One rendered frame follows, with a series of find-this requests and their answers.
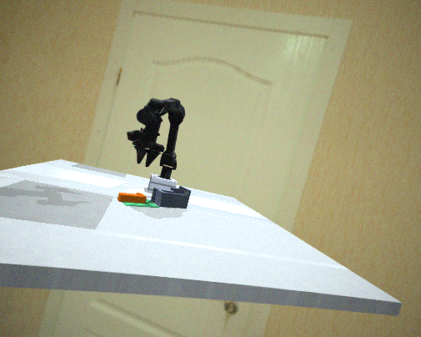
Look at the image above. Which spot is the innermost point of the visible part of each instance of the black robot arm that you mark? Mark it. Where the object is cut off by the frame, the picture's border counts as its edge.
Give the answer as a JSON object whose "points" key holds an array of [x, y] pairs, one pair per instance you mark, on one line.
{"points": [[150, 116]]}

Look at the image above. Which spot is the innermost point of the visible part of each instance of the orange block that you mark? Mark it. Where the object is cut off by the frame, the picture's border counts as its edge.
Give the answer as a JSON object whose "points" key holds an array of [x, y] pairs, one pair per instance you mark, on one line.
{"points": [[132, 198]]}

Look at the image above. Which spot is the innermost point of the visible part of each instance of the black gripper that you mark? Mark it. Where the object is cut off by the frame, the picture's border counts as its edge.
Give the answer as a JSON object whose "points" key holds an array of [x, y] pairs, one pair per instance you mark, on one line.
{"points": [[154, 148]]}

